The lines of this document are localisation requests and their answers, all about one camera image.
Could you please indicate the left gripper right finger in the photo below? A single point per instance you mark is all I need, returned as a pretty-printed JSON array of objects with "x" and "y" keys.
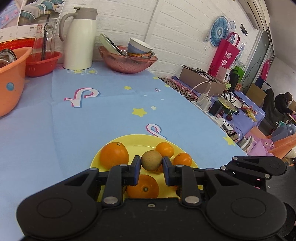
[{"x": 183, "y": 177}]

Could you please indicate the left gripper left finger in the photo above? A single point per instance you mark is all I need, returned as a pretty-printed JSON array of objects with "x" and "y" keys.
[{"x": 117, "y": 179}]

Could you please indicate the small orange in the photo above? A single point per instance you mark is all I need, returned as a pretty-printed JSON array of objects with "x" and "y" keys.
[
  {"x": 165, "y": 149},
  {"x": 182, "y": 159}
]

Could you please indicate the brown round fruit back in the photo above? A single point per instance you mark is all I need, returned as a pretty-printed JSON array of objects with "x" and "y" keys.
[{"x": 151, "y": 160}]

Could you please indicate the small orange on plate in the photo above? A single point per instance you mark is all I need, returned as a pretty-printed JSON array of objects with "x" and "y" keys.
[{"x": 165, "y": 149}]

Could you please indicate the yellow plastic plate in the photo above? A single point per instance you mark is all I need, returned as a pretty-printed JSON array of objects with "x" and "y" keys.
[{"x": 138, "y": 144}]

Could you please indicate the blue patterned tablecloth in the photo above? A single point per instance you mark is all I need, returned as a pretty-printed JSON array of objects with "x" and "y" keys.
[{"x": 64, "y": 118}]

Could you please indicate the cardboard box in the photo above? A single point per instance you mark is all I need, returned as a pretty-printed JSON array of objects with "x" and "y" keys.
[{"x": 191, "y": 79}]

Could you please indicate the pink glass bowl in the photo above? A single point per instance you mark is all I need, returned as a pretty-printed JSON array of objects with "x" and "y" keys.
[{"x": 125, "y": 64}]

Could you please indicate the seated person in black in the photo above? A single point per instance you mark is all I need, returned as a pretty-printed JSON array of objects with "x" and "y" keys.
[{"x": 282, "y": 102}]

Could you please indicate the blue white cup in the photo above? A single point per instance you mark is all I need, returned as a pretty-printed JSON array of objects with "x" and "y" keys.
[{"x": 137, "y": 46}]

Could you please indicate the pink gift bag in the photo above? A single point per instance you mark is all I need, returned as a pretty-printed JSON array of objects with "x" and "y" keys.
[{"x": 226, "y": 53}]

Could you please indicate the white dish in bowl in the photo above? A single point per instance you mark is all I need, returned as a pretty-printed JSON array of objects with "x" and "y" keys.
[{"x": 109, "y": 45}]

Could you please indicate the red plastic basket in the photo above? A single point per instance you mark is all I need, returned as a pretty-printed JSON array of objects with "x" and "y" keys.
[{"x": 36, "y": 68}]

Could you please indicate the orange plastic basin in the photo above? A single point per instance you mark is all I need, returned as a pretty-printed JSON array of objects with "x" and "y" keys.
[{"x": 13, "y": 80}]

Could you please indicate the white thermos jug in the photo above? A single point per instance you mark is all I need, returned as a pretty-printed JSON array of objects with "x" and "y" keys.
[{"x": 78, "y": 31}]

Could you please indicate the glass pitcher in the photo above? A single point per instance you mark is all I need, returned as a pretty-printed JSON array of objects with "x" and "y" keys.
[{"x": 44, "y": 44}]

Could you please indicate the white air conditioner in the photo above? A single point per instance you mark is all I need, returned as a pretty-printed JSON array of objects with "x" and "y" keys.
[{"x": 257, "y": 12}]

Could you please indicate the bedding poster calendar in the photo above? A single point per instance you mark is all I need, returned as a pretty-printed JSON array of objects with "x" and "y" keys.
[{"x": 21, "y": 20}]

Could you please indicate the blue decorative wall fan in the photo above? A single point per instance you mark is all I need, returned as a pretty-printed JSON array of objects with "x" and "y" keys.
[{"x": 218, "y": 31}]

